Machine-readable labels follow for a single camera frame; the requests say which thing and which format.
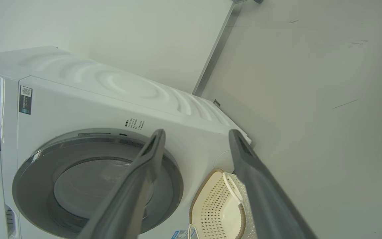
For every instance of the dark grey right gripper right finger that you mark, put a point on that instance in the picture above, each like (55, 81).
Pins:
(264, 199)

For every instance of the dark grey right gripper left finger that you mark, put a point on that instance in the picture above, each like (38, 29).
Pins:
(128, 199)

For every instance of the round glass washer door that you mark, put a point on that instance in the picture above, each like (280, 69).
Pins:
(31, 186)

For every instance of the cream perforated laundry basket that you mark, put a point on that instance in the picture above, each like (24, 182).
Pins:
(217, 205)

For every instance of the white front-load washing machine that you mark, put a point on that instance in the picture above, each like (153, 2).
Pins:
(78, 109)

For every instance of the round filter cover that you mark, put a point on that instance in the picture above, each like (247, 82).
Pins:
(222, 161)

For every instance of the blue energy label sticker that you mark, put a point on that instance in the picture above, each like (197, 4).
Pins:
(179, 234)

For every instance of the dark QR code sticker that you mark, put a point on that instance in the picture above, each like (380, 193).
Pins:
(25, 99)

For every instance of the small dark floor bracket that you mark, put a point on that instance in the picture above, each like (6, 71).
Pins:
(217, 103)

